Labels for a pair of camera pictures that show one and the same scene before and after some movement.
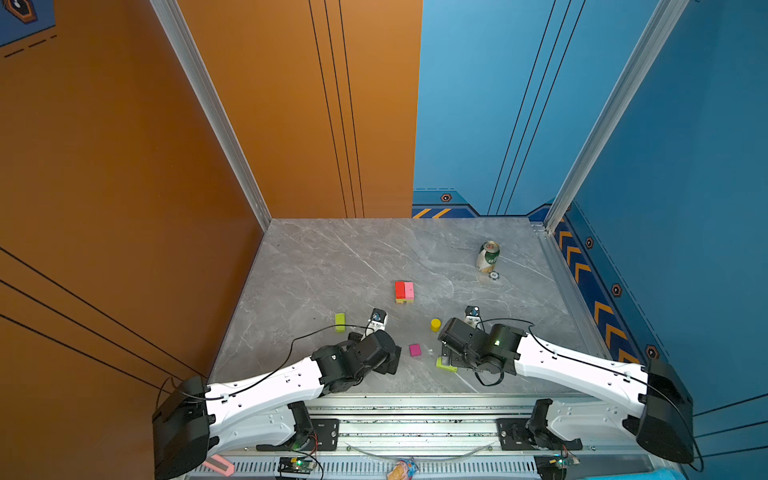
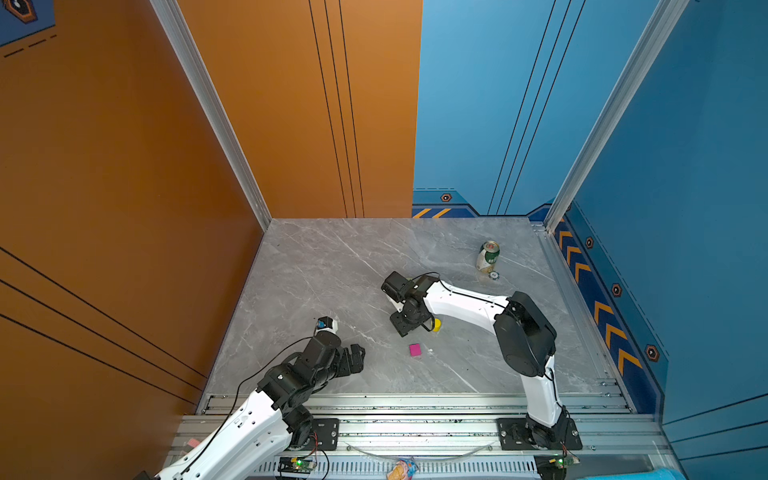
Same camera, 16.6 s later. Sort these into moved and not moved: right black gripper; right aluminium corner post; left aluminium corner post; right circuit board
Moved: right black gripper
Not moved: left aluminium corner post; right circuit board; right aluminium corner post
